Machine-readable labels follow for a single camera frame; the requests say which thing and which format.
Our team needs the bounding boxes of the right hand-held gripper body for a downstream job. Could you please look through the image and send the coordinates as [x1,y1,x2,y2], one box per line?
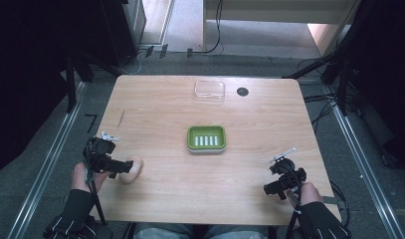
[269,146,307,197]

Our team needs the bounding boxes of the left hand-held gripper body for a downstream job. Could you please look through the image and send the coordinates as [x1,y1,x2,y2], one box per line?
[83,130,122,179]

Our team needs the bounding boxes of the pale pink soap bar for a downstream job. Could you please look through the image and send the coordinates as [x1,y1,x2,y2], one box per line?
[118,155,144,185]

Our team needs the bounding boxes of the person's right hand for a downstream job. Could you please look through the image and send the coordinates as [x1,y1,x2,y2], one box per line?
[287,181,324,211]

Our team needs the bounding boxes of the person's left hand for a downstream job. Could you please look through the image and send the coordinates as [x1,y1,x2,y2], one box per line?
[70,161,110,194]

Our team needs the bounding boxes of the black metal stand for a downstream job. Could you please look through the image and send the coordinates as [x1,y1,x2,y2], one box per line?
[282,0,373,117]
[62,49,96,115]

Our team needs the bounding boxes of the person's legs in jeans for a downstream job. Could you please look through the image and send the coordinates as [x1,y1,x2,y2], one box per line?
[132,222,270,239]

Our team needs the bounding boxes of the green soap dish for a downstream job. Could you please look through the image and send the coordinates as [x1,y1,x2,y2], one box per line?
[186,124,228,155]

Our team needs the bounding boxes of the dark curtain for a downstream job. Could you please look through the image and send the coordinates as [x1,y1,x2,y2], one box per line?
[0,0,106,178]
[345,0,405,170]

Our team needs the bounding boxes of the clear plastic lid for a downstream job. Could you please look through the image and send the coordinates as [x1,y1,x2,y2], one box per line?
[193,80,227,103]

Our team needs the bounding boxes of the black cabinet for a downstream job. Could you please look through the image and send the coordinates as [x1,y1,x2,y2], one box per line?
[100,0,148,67]

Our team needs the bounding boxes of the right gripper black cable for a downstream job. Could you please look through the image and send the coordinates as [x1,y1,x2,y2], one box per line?
[283,164,305,239]

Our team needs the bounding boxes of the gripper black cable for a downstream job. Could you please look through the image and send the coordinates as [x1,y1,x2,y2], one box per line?
[85,138,108,226]
[283,164,305,239]

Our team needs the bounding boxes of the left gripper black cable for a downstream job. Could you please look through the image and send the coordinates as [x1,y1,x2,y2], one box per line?
[85,138,108,226]

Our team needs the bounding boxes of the metal floor rail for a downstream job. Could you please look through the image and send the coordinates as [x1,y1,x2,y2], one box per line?
[6,81,89,239]
[324,85,405,239]

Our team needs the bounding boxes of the black cable loop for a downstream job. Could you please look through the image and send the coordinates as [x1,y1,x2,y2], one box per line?
[328,179,352,230]

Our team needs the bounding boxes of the bundle of black floor cables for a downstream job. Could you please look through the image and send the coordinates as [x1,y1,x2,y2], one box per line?
[298,57,360,134]

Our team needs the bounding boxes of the hanging black cable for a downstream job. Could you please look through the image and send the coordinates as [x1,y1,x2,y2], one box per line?
[186,0,225,60]

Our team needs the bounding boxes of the white furniture frame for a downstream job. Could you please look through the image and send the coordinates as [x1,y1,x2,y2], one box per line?
[202,0,361,52]

